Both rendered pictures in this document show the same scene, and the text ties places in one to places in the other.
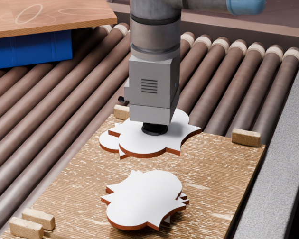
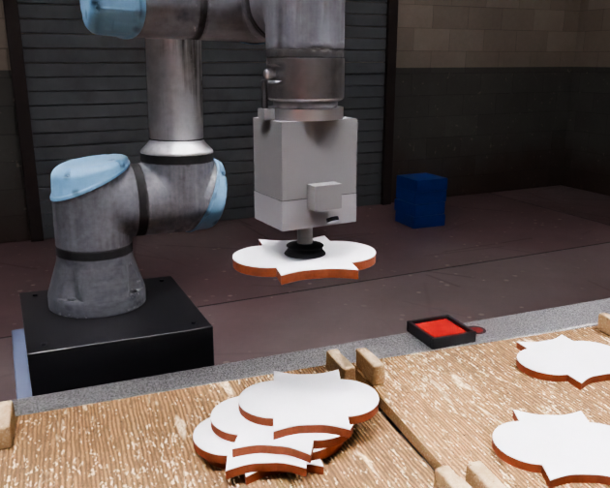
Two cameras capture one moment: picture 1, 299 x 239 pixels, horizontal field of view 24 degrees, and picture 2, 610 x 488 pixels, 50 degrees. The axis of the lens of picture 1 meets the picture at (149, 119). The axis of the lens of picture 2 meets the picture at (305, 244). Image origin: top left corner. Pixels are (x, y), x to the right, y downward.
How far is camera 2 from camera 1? 1.51 m
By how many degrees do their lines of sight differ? 114
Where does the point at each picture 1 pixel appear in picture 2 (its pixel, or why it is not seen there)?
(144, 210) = (325, 388)
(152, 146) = (343, 244)
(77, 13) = not seen: outside the picture
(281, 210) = (150, 381)
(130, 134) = (343, 258)
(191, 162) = (117, 456)
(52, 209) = not seen: outside the picture
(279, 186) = (93, 397)
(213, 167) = (113, 433)
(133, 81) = (352, 153)
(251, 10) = not seen: hidden behind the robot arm
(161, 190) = (269, 394)
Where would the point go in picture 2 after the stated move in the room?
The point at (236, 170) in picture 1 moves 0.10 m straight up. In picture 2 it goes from (105, 414) to (97, 333)
